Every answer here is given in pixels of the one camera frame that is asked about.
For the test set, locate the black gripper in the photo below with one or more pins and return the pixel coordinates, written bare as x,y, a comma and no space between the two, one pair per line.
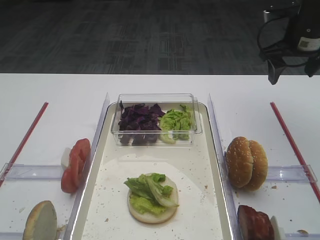
301,38

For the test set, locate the lettuce leaf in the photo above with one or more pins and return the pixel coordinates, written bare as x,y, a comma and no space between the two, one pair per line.
150,192

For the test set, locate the green lettuce in container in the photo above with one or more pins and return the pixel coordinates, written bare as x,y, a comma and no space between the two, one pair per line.
176,120

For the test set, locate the white pusher block meat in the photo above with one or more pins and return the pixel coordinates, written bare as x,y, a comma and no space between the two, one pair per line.
279,233

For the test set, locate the meat patties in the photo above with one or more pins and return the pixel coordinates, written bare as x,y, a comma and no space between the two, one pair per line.
254,225

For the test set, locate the tomato slices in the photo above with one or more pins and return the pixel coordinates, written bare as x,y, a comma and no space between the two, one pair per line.
73,174

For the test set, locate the white pusher block tomato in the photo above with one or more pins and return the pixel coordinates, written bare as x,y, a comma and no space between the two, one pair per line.
65,158

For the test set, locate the right red rod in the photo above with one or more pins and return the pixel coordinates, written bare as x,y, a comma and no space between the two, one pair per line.
293,145

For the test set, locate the red rod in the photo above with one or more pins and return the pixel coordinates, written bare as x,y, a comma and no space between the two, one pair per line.
22,143
293,145

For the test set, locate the sesame bun rear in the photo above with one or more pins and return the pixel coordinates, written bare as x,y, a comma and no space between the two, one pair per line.
260,166

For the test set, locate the sesame bun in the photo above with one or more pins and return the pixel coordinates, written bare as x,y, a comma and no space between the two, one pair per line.
260,166
239,162

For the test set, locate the right clear divider strip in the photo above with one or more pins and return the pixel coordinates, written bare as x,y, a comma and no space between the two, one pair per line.
233,227

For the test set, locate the sesame bun front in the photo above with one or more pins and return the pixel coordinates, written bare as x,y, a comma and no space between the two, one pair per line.
239,162

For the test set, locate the silver metal tray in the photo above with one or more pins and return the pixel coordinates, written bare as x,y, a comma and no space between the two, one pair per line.
103,212

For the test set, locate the clear plastic container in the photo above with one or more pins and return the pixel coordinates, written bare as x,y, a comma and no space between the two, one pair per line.
166,101

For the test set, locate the purple cabbage shreds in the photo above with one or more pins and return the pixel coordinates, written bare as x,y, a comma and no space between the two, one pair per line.
139,117

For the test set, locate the bottom bun slice on tray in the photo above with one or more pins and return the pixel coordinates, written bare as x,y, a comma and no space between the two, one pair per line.
172,200

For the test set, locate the left red rod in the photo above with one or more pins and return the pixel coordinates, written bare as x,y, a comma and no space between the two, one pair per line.
22,143

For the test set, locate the standing bun half left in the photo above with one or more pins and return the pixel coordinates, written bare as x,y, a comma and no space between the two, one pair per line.
41,223

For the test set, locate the upper right clear rail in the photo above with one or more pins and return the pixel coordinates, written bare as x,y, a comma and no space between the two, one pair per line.
291,174

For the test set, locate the clear rail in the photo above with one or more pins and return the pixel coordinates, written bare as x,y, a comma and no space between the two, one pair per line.
11,235
27,172
291,174
302,236

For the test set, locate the lower right clear rail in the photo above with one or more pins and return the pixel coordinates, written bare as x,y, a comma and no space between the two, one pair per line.
302,236

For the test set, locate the upper left clear rail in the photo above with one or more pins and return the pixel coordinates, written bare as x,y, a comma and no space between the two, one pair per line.
27,172

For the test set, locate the lower left clear rail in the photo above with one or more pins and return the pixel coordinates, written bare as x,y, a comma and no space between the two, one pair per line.
11,235

